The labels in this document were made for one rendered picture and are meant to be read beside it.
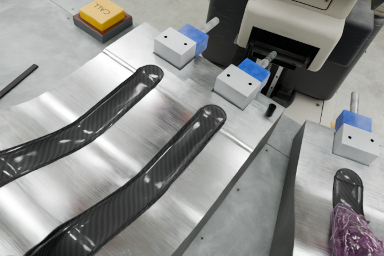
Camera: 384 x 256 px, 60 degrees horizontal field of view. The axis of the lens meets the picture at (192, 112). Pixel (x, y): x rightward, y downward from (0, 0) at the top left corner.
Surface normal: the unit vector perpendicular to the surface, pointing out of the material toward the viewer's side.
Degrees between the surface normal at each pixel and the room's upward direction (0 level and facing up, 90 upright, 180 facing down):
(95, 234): 28
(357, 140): 0
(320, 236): 23
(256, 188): 0
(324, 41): 98
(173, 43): 0
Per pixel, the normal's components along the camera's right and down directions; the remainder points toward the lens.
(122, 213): 0.33, -0.83
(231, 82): 0.11, -0.59
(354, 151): -0.34, 0.73
